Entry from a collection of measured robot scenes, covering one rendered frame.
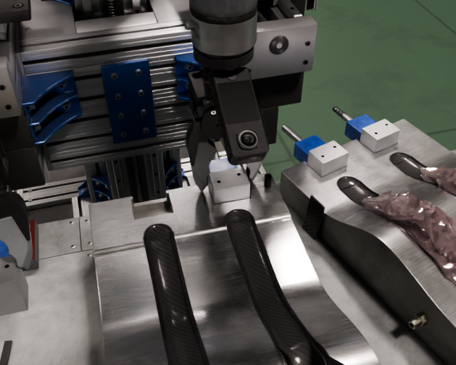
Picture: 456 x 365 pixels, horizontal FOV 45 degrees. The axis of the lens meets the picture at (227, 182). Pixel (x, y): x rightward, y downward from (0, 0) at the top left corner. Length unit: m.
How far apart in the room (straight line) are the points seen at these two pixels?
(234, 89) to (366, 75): 2.15
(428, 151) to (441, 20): 2.48
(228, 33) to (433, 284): 0.38
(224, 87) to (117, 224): 0.23
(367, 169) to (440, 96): 1.86
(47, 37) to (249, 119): 0.52
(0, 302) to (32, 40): 0.54
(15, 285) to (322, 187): 0.45
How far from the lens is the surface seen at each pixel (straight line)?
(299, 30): 0.96
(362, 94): 2.64
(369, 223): 0.76
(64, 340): 0.76
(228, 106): 0.64
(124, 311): 0.67
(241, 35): 0.63
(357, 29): 3.18
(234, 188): 0.75
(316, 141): 0.90
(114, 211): 0.76
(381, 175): 0.88
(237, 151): 0.62
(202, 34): 0.63
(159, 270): 0.70
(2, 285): 0.63
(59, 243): 0.86
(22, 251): 0.62
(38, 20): 1.13
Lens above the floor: 1.43
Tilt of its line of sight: 43 degrees down
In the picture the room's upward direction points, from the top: straight up
